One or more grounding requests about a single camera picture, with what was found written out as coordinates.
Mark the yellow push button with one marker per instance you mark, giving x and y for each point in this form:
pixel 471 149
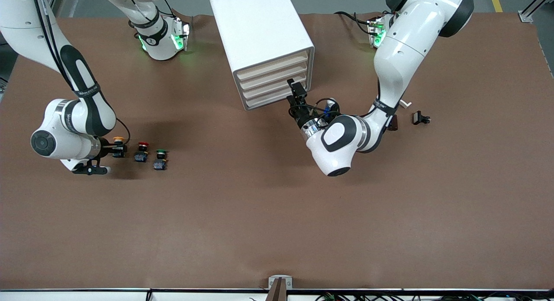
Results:
pixel 119 139

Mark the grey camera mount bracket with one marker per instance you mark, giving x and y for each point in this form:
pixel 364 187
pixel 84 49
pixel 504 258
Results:
pixel 280 283

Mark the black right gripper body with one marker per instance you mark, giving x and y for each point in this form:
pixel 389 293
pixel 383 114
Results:
pixel 105 147

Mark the white table edge rail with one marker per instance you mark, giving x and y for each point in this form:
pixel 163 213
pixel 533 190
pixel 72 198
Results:
pixel 86 296

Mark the red push button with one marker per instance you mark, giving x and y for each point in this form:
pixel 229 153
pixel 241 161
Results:
pixel 142 154

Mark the green push button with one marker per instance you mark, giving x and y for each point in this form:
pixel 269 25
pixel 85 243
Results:
pixel 160 161

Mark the brown block with metal screws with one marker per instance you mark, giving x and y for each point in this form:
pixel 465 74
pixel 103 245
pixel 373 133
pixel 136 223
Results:
pixel 394 123

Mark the aluminium frame profile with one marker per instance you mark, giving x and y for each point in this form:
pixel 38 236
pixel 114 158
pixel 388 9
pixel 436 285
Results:
pixel 534 7

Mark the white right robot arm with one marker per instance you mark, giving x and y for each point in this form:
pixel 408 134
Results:
pixel 56 141

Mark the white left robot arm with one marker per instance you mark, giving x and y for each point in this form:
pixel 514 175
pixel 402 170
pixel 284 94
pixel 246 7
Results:
pixel 402 54

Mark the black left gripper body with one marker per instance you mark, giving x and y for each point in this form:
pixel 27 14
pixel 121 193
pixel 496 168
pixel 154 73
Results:
pixel 302 115

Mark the white curved plastic clamp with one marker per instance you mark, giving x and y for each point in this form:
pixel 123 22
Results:
pixel 405 104

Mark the small black switch part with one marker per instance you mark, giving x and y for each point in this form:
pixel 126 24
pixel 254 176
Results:
pixel 419 118

